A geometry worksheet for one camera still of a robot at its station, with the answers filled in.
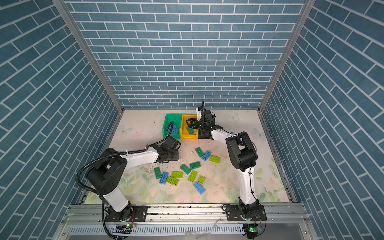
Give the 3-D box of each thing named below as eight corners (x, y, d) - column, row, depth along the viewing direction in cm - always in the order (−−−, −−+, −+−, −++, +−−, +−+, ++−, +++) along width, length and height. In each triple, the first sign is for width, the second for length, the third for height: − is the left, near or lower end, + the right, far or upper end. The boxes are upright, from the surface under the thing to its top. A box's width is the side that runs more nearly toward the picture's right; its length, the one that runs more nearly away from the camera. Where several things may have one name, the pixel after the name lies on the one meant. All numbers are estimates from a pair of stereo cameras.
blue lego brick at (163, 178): (159, 183, 85) (158, 182, 84) (163, 172, 90) (162, 171, 88) (165, 184, 85) (164, 183, 83) (168, 173, 89) (168, 172, 87)
